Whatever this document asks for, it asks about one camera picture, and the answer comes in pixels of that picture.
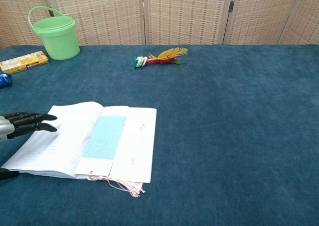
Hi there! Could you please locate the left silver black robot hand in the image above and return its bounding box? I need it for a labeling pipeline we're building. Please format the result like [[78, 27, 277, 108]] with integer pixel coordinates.
[[0, 112, 58, 181]]

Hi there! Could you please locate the colourful feather shuttlecock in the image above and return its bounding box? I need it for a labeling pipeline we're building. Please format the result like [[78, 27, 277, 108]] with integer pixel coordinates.
[[133, 47, 189, 69]]

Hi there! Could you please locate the blue cookie packet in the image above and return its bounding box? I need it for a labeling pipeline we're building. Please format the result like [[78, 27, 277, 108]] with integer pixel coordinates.
[[0, 73, 13, 89]]

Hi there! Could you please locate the yellow biscuit box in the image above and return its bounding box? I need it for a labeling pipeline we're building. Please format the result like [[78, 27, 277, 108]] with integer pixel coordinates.
[[0, 50, 50, 75]]

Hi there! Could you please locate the light blue tasselled bookmark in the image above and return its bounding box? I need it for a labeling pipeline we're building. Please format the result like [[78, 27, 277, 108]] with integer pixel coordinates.
[[74, 106, 146, 198]]

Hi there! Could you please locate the white lined notebook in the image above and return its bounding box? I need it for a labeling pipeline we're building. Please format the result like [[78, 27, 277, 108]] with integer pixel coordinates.
[[1, 101, 157, 184]]

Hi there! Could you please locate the green plastic bucket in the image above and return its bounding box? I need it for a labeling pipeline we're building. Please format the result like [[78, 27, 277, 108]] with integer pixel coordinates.
[[27, 6, 81, 61]]

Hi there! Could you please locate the woven folding screen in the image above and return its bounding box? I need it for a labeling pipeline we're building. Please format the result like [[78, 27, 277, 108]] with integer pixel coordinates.
[[0, 0, 319, 50]]

